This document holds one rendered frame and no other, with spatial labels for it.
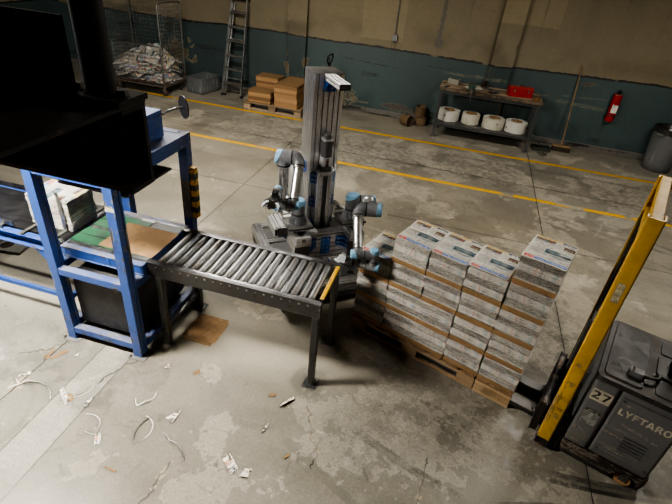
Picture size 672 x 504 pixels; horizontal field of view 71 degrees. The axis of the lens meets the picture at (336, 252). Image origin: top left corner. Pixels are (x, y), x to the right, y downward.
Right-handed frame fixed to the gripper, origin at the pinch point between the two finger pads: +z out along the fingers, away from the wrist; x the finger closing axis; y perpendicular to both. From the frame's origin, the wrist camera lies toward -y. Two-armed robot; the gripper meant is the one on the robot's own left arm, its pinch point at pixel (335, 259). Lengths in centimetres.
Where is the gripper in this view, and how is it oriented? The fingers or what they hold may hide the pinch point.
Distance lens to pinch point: 375.3
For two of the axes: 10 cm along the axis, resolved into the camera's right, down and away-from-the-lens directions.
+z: -9.6, -2.2, 1.8
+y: 0.9, -8.4, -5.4
